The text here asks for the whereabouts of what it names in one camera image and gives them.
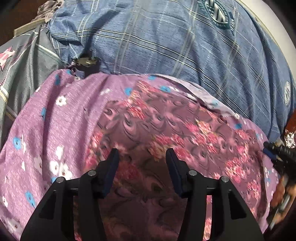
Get dark pink floral garment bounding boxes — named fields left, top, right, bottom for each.
left=84, top=81, right=268, bottom=240

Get person's right hand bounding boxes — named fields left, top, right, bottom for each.
left=270, top=176, right=295, bottom=225

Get dark red patterned cloth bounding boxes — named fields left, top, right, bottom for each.
left=282, top=110, right=296, bottom=149

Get purple floral bedsheet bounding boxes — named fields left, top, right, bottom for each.
left=1, top=70, right=278, bottom=239

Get blue plaid blanket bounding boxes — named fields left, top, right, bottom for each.
left=47, top=1, right=295, bottom=142

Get small black metal clip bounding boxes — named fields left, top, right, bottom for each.
left=70, top=56, right=100, bottom=71

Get grey plaid pillow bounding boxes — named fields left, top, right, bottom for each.
left=1, top=24, right=64, bottom=147

